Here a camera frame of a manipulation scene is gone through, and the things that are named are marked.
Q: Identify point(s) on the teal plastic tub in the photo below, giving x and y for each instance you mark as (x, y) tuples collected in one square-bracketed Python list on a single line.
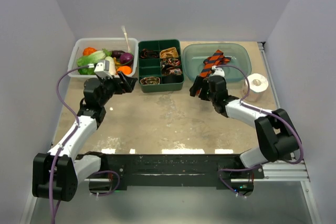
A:
[(194, 56)]

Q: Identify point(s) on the purple onion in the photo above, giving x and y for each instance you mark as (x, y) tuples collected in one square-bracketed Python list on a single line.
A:
[(126, 59)]

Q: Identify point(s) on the orange navy striped tie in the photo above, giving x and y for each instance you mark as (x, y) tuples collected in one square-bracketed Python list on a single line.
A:
[(216, 59)]

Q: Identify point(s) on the white toilet paper roll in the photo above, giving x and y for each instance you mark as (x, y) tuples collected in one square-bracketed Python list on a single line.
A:
[(258, 86)]

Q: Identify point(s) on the dark eggplant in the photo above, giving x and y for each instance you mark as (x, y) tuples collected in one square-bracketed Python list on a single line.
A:
[(117, 53)]

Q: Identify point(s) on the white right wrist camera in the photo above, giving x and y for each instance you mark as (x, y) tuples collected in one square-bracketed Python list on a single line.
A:
[(218, 71)]

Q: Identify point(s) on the white radish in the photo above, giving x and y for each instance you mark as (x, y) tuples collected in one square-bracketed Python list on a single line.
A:
[(111, 65)]

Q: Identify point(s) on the black orange rolled tie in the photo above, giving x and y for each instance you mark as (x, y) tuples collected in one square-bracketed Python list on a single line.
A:
[(149, 54)]

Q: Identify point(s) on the white scallion stalk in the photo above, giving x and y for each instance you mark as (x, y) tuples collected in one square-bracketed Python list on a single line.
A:
[(126, 38)]

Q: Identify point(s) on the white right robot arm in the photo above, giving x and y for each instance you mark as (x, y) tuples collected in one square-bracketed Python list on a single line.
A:
[(276, 134)]

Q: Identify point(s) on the aluminium frame rail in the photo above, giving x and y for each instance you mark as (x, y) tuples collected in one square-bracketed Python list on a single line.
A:
[(283, 172)]

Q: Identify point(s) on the white plastic basket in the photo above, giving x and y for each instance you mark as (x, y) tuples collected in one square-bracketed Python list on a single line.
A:
[(106, 43)]

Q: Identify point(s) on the tan rolled tie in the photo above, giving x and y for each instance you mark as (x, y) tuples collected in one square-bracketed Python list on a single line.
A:
[(169, 53)]

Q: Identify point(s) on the dark patterned rolled tie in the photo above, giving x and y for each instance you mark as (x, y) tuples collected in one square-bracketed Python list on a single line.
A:
[(170, 62)]

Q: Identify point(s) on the orange pumpkin toy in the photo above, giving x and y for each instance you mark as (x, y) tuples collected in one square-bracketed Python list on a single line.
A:
[(87, 51)]

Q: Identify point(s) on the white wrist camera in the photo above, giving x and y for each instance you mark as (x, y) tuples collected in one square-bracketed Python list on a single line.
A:
[(218, 71), (101, 69)]

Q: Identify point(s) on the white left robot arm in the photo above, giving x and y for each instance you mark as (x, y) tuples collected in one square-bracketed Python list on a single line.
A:
[(57, 174)]

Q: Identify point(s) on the green compartment box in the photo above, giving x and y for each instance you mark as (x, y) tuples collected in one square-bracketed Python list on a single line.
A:
[(152, 67)]

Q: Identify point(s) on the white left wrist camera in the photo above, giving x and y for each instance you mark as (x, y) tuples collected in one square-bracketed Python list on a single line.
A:
[(101, 69)]

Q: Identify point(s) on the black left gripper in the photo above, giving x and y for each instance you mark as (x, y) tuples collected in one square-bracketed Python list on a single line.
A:
[(128, 86)]

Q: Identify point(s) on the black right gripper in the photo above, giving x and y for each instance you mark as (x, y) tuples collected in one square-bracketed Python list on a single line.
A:
[(197, 84)]

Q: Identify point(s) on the brown swirl rolled tie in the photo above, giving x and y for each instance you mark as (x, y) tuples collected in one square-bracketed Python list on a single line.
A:
[(152, 80)]

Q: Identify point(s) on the orange carrot slice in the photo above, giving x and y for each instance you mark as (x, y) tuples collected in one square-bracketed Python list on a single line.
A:
[(125, 69)]

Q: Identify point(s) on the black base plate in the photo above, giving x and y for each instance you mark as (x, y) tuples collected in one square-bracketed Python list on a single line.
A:
[(173, 170)]

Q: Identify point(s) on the green lettuce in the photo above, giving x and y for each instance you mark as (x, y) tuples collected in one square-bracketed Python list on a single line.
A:
[(92, 58)]

